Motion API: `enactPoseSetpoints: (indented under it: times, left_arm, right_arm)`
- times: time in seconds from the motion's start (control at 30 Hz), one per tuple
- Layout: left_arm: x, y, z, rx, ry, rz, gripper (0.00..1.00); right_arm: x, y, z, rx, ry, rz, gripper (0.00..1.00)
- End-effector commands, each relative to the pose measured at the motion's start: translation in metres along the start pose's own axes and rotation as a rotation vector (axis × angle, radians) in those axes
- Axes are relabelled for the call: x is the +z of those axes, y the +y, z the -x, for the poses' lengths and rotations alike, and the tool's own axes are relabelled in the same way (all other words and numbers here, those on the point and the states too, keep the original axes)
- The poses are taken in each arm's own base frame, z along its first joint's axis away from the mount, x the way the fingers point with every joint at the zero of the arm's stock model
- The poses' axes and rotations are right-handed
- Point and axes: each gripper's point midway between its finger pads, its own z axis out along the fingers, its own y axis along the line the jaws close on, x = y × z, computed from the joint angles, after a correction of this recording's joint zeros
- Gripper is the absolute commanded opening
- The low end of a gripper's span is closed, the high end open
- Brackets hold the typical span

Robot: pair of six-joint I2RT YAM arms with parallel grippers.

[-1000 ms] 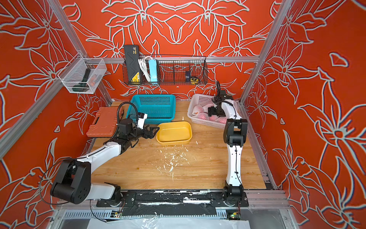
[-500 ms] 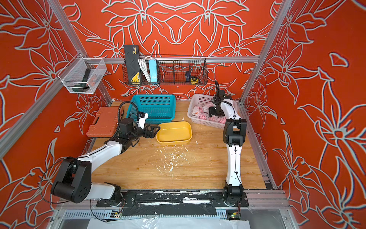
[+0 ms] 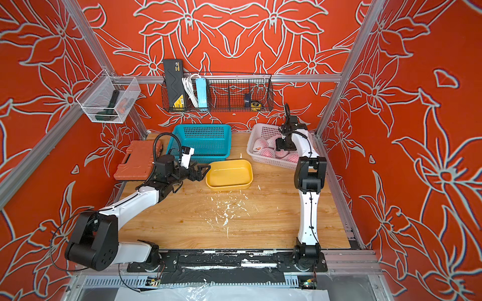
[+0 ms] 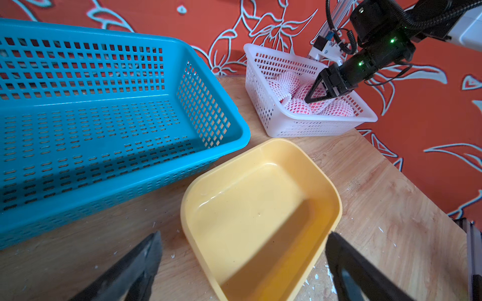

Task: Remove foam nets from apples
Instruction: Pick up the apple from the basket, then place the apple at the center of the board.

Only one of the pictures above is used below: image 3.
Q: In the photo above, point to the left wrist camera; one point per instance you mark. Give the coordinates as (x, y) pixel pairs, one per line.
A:
(186, 154)

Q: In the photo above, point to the light blue power bank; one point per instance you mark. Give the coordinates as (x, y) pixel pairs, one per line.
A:
(201, 86)

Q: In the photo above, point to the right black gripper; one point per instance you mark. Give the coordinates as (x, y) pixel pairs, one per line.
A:
(279, 145)

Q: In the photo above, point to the yellow plastic tray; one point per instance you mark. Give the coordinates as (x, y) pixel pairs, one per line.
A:
(230, 175)

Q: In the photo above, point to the teal plastic basket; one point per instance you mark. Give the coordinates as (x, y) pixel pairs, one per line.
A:
(211, 142)

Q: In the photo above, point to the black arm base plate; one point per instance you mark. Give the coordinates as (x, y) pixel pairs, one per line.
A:
(283, 260)

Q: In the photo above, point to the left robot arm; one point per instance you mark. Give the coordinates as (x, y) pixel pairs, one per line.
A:
(95, 242)

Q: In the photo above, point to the black rectangular device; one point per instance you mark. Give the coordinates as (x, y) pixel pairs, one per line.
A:
(173, 74)

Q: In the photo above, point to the yellow tape measure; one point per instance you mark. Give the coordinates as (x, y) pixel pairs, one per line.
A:
(255, 106)

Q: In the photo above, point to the orange tool case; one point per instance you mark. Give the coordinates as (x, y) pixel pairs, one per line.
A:
(137, 164)

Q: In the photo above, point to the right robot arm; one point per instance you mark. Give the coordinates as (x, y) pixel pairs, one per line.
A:
(309, 180)

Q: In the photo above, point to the black wire wall basket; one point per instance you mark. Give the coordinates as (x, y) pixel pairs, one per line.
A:
(227, 92)

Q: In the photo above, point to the pink plastic basket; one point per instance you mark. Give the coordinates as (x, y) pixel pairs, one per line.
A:
(300, 136)

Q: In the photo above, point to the clear acrylic wall box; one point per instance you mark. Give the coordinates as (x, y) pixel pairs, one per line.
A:
(97, 93)

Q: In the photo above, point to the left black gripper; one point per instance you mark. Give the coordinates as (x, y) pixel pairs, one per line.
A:
(199, 176)

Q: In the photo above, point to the dark green tool handle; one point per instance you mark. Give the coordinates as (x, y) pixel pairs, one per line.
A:
(108, 113)

